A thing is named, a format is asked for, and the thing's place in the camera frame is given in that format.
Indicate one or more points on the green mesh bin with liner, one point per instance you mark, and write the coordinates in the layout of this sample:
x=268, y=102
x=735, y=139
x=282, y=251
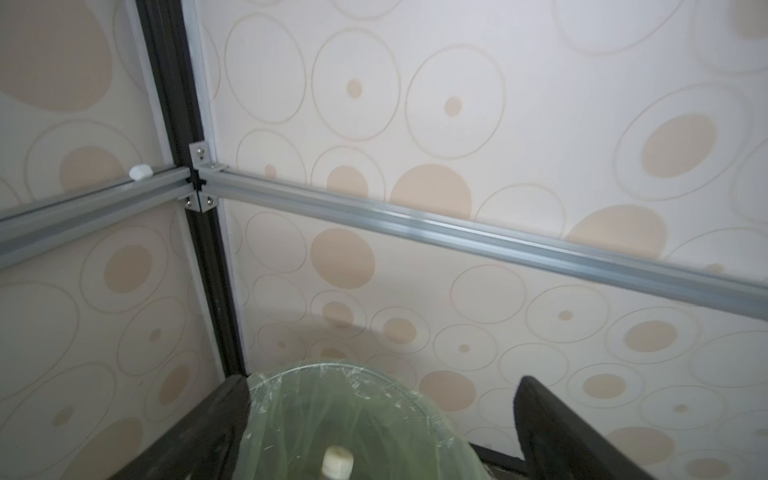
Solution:
x=391, y=431

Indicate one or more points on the brown Nescafe bottle front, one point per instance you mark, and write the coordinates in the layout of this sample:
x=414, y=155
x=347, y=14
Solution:
x=337, y=463

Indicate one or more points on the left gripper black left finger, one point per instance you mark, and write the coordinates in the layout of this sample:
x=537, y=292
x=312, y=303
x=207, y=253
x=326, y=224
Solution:
x=204, y=444

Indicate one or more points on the diagonal aluminium rail left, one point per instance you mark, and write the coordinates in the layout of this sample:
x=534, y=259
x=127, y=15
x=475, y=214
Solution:
x=36, y=228

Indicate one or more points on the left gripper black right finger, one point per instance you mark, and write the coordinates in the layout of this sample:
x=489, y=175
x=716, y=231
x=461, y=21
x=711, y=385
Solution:
x=559, y=444

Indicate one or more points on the horizontal aluminium rail back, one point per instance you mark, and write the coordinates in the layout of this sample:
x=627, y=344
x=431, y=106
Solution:
x=674, y=282

